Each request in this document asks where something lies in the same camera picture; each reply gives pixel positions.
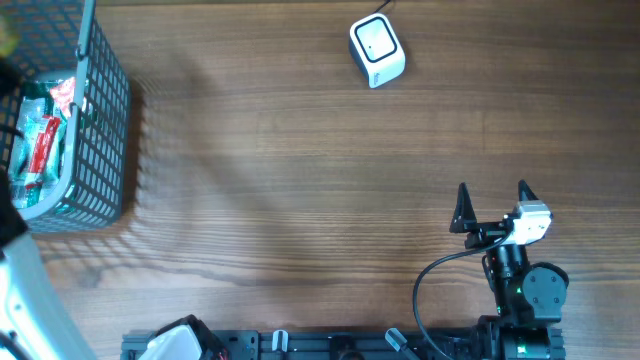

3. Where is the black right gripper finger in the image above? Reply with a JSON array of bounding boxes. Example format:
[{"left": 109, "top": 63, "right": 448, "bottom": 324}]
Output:
[
  {"left": 518, "top": 179, "right": 539, "bottom": 202},
  {"left": 449, "top": 182, "right": 477, "bottom": 234}
]

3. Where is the red snack stick packet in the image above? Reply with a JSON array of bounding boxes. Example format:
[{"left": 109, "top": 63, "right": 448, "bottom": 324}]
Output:
[{"left": 24, "top": 115, "right": 62, "bottom": 190}]

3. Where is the green glove package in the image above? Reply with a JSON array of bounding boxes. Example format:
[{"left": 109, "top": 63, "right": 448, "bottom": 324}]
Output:
[{"left": 8, "top": 77, "right": 76, "bottom": 209}]

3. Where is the grey plastic mesh basket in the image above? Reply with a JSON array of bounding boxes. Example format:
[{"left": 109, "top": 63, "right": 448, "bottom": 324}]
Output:
[{"left": 1, "top": 0, "right": 131, "bottom": 233}]

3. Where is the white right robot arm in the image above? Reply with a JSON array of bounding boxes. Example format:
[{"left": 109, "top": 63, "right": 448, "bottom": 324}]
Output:
[{"left": 450, "top": 180, "right": 569, "bottom": 360}]

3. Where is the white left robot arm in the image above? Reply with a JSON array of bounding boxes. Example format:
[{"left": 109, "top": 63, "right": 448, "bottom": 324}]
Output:
[{"left": 1, "top": 171, "right": 229, "bottom": 360}]

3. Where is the white barcode scanner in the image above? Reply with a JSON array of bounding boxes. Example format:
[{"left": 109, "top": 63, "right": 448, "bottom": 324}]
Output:
[{"left": 349, "top": 12, "right": 406, "bottom": 88}]

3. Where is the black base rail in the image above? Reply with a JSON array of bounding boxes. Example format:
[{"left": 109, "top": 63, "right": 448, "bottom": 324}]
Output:
[{"left": 120, "top": 328, "right": 566, "bottom": 360}]

